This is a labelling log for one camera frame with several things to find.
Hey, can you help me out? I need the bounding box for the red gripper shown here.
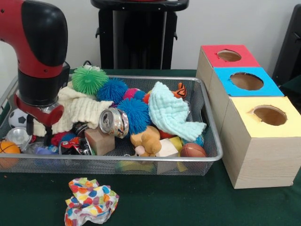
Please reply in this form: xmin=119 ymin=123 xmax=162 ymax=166
xmin=13 ymin=93 xmax=65 ymax=146

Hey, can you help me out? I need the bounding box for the crushed silver drink can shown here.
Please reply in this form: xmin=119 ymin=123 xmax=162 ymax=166
xmin=99 ymin=108 xmax=129 ymax=138

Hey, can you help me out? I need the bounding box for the colourful polka dot cloth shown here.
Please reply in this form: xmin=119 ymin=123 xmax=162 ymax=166
xmin=64 ymin=178 xmax=120 ymax=224

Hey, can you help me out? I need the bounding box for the wooden box with three holes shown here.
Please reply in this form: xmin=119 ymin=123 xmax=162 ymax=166
xmin=196 ymin=44 xmax=301 ymax=189

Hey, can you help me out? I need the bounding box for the black and white soccer ball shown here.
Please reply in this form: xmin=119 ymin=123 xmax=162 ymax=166
xmin=8 ymin=108 xmax=28 ymax=129

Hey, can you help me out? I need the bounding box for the cream waffle cloth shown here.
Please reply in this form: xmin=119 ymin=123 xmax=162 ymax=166
xmin=32 ymin=81 xmax=114 ymax=137

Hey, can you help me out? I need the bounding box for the green spiky rubber ball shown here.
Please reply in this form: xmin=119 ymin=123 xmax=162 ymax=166
xmin=71 ymin=65 xmax=109 ymax=95

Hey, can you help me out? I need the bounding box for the blue spiky rubber ball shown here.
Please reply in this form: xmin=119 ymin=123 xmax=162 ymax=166
xmin=96 ymin=77 xmax=129 ymax=103
xmin=117 ymin=98 xmax=152 ymax=136

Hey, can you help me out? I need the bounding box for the tan teddy bear plush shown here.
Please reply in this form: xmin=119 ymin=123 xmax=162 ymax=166
xmin=130 ymin=127 xmax=162 ymax=157

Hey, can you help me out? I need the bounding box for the light blue waffle cloth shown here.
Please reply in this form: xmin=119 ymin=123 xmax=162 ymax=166
xmin=148 ymin=81 xmax=207 ymax=142

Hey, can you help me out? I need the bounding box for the orange tiger striped toy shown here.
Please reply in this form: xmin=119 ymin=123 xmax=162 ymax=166
xmin=173 ymin=82 xmax=188 ymax=98

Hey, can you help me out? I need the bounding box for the brown football toy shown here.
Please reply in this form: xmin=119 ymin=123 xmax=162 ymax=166
xmin=180 ymin=142 xmax=207 ymax=158

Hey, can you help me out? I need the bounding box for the dark green table cloth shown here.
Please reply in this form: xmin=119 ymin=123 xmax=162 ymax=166
xmin=279 ymin=76 xmax=301 ymax=106
xmin=0 ymin=68 xmax=301 ymax=226

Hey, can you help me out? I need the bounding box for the silver wire mesh bin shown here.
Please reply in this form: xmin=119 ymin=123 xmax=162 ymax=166
xmin=0 ymin=73 xmax=223 ymax=177

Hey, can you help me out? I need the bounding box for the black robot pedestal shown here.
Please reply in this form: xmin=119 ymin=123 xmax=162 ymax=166
xmin=90 ymin=0 xmax=190 ymax=70

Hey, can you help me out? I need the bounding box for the black frame stand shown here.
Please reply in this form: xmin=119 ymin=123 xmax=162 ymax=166
xmin=272 ymin=3 xmax=301 ymax=87

